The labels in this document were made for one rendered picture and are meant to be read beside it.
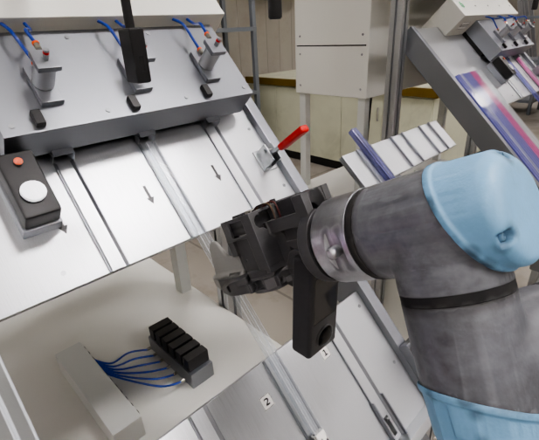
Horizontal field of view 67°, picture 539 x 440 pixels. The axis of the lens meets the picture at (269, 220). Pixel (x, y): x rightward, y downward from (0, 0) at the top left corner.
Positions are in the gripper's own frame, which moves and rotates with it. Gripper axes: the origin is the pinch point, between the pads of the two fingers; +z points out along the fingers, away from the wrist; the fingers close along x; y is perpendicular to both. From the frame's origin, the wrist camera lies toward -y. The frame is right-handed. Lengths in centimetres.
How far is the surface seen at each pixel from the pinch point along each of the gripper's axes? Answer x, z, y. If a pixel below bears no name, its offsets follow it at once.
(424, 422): -14.6, -9.1, -28.8
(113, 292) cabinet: -5, 67, -1
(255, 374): 2.8, -2.1, -11.6
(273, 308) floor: -84, 116, -45
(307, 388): -2.6, -3.5, -16.6
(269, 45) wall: -322, 277, 162
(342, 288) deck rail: -19.0, 0.9, -10.2
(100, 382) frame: 11.8, 36.3, -12.4
